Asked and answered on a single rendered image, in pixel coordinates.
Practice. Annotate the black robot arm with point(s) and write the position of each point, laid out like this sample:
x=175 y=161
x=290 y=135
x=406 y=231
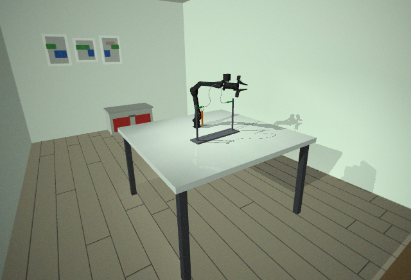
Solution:
x=194 y=92

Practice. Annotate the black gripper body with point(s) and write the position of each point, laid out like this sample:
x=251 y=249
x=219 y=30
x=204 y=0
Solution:
x=236 y=86

